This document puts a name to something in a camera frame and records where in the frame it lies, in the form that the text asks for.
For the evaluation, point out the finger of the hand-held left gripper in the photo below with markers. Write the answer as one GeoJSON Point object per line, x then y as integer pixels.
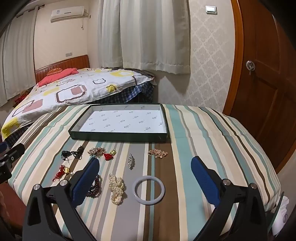
{"type": "Point", "coordinates": [2, 146]}
{"type": "Point", "coordinates": [15, 151]}

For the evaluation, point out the wooden headboard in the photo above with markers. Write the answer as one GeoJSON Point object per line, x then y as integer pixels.
{"type": "Point", "coordinates": [69, 63]}

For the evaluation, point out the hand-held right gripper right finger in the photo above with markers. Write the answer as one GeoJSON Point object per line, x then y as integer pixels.
{"type": "Point", "coordinates": [204, 180]}

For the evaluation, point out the white patterned quilt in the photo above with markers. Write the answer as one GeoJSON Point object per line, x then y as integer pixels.
{"type": "Point", "coordinates": [76, 92]}

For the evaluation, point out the silver rhinestone brooch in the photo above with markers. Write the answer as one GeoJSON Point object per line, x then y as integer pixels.
{"type": "Point", "coordinates": [131, 161]}

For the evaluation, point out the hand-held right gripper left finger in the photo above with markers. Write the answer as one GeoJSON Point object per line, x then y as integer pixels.
{"type": "Point", "coordinates": [86, 180]}

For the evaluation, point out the white air conditioner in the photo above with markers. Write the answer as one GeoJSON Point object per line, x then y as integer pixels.
{"type": "Point", "coordinates": [67, 14]}

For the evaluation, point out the wall light switch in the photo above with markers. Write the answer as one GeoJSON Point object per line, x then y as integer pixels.
{"type": "Point", "coordinates": [211, 9]}

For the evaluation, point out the red knot charm gold bell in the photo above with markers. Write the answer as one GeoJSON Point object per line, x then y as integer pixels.
{"type": "Point", "coordinates": [60, 173]}

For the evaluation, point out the gold rhinestone pearl brooch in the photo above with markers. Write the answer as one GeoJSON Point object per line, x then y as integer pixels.
{"type": "Point", "coordinates": [96, 152]}

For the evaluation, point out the dark green shallow box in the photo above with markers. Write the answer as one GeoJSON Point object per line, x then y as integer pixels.
{"type": "Point", "coordinates": [120, 121]}

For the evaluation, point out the red embroidered cushion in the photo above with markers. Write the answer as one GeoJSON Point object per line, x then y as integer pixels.
{"type": "Point", "coordinates": [53, 71]}

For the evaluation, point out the white jade bangle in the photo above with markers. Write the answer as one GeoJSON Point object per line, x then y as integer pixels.
{"type": "Point", "coordinates": [148, 202]}

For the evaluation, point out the red pillow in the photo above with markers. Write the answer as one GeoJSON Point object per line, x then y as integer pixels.
{"type": "Point", "coordinates": [57, 76]}

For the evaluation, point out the white cloth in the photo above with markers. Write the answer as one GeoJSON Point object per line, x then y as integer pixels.
{"type": "Point", "coordinates": [281, 213]}

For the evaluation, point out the rose gold rhinestone brooch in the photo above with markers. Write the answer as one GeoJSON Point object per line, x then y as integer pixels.
{"type": "Point", "coordinates": [158, 153]}

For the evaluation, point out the red knot charm gold pendant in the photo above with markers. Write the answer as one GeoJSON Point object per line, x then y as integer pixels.
{"type": "Point", "coordinates": [108, 156]}

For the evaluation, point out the metal door lock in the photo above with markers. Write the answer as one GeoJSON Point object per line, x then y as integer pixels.
{"type": "Point", "coordinates": [250, 66]}

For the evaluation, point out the narrow white curtain panel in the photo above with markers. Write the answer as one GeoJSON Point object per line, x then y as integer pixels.
{"type": "Point", "coordinates": [108, 32]}

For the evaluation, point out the blue plaid bed sheet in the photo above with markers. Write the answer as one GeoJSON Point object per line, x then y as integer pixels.
{"type": "Point", "coordinates": [131, 92]}

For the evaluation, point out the wooden door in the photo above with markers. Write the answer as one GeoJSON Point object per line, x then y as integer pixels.
{"type": "Point", "coordinates": [266, 92]}

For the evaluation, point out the white striped side curtain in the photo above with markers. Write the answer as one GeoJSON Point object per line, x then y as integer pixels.
{"type": "Point", "coordinates": [16, 58]}

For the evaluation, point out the wide white curtain panel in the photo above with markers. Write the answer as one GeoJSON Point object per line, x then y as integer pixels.
{"type": "Point", "coordinates": [155, 34]}

